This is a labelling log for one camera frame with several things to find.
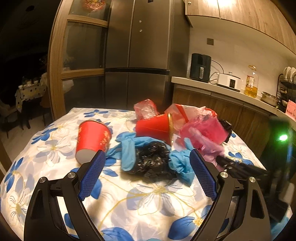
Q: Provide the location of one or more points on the wooden upper kitchen cabinets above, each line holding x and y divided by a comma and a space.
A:
242, 14

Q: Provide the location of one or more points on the brown wooden chair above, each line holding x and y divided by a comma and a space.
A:
44, 100

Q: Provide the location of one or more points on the red paper door decoration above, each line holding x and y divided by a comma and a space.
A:
92, 3

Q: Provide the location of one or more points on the wooden framed glass door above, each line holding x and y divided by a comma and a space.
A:
85, 69

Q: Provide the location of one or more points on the pink box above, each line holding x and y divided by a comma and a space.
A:
292, 109

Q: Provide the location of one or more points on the grey upholstered chair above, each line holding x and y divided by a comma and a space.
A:
9, 109

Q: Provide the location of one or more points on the black dish rack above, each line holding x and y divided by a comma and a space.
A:
283, 92

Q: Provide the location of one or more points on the white countertop appliance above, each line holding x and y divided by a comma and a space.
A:
227, 82

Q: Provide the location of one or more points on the blue floral tablecloth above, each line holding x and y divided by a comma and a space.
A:
150, 204

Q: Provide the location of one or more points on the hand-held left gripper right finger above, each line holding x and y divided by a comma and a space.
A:
203, 176

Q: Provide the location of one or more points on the stainless steel refrigerator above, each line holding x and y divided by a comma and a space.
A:
148, 46

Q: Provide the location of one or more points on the kitchen counter with wooden cabinets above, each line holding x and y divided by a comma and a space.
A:
231, 111

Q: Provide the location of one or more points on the wall socket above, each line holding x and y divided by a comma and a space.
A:
210, 41

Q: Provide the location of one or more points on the clear pink printed plastic bag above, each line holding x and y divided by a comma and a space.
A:
146, 107

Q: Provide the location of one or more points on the row of white plates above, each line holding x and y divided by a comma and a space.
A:
290, 74

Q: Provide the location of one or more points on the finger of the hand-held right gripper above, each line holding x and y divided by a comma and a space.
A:
242, 168

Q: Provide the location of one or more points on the polka dot tablecloth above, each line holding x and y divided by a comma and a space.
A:
30, 91

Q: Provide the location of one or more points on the blue rubber glove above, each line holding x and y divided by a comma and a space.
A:
128, 150
182, 164

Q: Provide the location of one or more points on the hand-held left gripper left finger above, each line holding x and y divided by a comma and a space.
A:
91, 176

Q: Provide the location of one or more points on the black air fryer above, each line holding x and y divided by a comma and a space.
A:
200, 67

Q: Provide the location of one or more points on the cooking oil bottle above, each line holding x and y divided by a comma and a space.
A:
251, 88

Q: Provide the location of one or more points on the red paper cup gold rim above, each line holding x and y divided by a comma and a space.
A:
92, 136
152, 127

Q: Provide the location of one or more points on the small black plastic bag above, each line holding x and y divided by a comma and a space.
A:
226, 128

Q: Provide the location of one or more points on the stainless steel pot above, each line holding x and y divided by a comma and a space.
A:
270, 99

